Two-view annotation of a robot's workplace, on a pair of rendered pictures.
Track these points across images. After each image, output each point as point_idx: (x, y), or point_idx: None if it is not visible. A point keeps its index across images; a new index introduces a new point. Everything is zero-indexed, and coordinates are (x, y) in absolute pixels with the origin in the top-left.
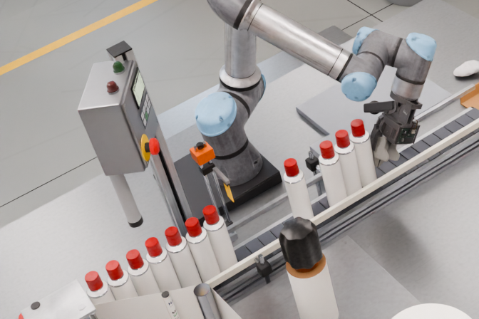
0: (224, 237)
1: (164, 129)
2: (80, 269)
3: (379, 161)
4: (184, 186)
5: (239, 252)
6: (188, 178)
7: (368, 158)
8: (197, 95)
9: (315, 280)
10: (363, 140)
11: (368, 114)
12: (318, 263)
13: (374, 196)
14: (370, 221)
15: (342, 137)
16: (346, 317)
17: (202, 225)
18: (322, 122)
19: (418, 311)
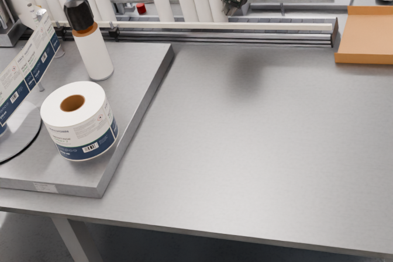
0: None
1: None
2: None
3: (227, 12)
4: None
5: (124, 19)
6: None
7: (213, 3)
8: None
9: (79, 40)
10: None
11: None
12: (87, 33)
13: (211, 33)
14: (203, 47)
15: None
16: (109, 80)
17: None
18: None
19: (92, 86)
